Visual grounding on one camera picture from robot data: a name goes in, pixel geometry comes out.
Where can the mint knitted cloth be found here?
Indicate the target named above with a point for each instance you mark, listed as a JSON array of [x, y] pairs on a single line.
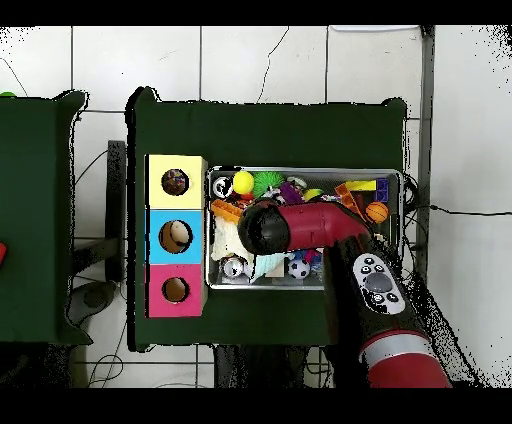
[[268, 264]]

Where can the colourful polka dot cloth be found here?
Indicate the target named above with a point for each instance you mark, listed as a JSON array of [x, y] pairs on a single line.
[[174, 182]]

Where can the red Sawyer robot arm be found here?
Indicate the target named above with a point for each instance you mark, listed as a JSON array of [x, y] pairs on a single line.
[[320, 228]]

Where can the clear mesh bin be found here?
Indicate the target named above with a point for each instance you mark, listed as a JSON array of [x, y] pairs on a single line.
[[228, 283]]

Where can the wooden box with three holes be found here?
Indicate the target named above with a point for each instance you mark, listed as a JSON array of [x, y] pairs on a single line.
[[176, 276]]

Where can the orange plastic brick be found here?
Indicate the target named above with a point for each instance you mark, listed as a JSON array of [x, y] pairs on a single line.
[[226, 210], [348, 198]]

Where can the green spiky rubber ball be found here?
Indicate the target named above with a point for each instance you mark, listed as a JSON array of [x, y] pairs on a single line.
[[267, 182]]

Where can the yellow tennis ball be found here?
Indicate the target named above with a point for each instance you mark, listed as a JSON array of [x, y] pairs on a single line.
[[243, 182]]

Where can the purple spiky toy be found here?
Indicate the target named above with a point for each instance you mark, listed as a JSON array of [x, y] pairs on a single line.
[[291, 192]]

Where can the cream waffle cloth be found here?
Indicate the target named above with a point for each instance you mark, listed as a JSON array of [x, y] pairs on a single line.
[[228, 242]]

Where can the small soccer ball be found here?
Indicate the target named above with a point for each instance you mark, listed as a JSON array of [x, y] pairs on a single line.
[[298, 269]]

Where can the dark green table cloth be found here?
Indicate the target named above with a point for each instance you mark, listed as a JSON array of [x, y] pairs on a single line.
[[260, 136]]

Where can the yellow plastic block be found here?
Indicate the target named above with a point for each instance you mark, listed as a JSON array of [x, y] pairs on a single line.
[[362, 185]]

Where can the orange basketball toy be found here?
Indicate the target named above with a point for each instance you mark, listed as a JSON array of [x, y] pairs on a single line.
[[376, 212]]

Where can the black stand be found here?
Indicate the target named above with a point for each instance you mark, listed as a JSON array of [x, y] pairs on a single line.
[[116, 180]]

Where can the green covered side table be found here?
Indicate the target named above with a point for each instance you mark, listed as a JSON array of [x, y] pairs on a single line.
[[32, 180]]

